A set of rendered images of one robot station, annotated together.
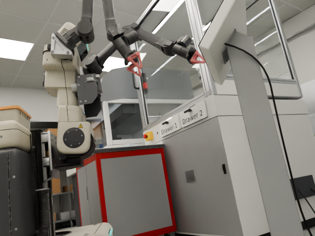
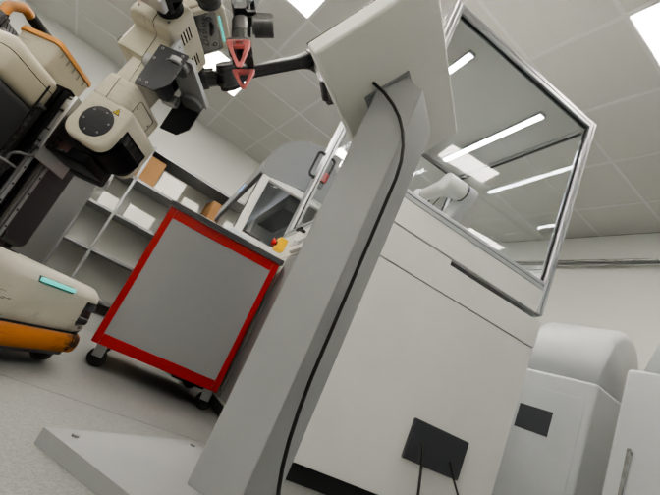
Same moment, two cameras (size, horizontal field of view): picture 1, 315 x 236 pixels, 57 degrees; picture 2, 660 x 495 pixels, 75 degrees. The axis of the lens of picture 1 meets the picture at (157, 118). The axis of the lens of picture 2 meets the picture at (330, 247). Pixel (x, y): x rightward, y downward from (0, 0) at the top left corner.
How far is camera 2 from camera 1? 0.72 m
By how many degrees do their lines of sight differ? 12
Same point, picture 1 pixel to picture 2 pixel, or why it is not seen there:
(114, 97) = (283, 179)
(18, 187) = not seen: outside the picture
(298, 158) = (462, 400)
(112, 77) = (299, 151)
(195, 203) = not seen: hidden behind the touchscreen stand
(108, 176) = (168, 247)
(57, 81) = (137, 44)
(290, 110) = (499, 320)
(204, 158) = not seen: hidden behind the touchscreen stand
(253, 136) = (312, 241)
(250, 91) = (358, 171)
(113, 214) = (137, 302)
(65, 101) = (129, 75)
